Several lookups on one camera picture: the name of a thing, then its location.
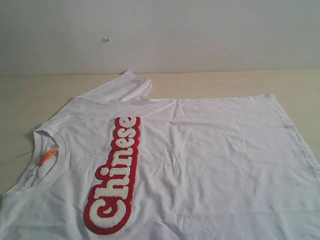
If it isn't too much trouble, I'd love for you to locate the white t-shirt red lettering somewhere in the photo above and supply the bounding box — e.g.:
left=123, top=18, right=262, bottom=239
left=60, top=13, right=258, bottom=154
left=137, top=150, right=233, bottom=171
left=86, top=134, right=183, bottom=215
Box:
left=0, top=71, right=320, bottom=240

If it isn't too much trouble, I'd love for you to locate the orange neck label tag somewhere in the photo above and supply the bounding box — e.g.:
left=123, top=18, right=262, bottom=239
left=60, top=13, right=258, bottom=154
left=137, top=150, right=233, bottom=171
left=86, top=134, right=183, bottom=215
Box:
left=38, top=146, right=59, bottom=167

